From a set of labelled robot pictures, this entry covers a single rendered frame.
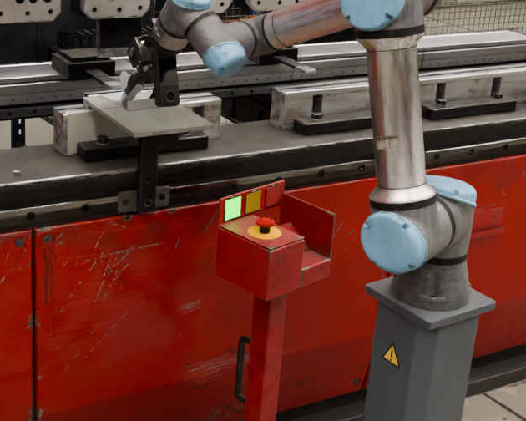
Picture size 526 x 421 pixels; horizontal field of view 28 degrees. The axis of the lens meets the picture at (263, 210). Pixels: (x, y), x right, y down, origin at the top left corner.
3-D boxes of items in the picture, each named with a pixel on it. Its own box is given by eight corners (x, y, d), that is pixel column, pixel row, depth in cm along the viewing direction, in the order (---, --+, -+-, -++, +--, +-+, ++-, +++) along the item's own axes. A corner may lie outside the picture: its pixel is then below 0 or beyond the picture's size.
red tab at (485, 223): (462, 240, 284) (467, 217, 281) (457, 238, 285) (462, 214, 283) (503, 232, 291) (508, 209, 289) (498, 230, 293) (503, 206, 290)
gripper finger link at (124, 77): (116, 86, 224) (139, 60, 218) (125, 109, 222) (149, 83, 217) (104, 85, 222) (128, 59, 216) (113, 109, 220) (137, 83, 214)
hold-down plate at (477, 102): (432, 120, 274) (433, 109, 272) (418, 114, 278) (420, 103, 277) (515, 110, 289) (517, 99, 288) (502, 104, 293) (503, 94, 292)
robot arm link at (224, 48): (267, 49, 201) (234, 6, 203) (231, 58, 193) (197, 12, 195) (245, 75, 206) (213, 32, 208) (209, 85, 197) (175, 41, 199)
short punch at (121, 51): (98, 58, 226) (99, 15, 222) (95, 56, 227) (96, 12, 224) (141, 56, 231) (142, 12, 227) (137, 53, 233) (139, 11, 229)
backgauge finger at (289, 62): (290, 79, 258) (291, 60, 256) (237, 54, 279) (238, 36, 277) (330, 76, 264) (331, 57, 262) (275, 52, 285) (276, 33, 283)
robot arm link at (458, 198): (480, 246, 198) (491, 179, 193) (447, 267, 188) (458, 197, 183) (423, 227, 205) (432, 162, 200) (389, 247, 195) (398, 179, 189)
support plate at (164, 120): (134, 138, 206) (134, 133, 206) (83, 101, 227) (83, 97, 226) (214, 129, 215) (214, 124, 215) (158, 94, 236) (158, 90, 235)
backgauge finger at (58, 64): (93, 97, 232) (93, 75, 230) (51, 68, 252) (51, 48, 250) (142, 93, 238) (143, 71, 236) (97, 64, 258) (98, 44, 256)
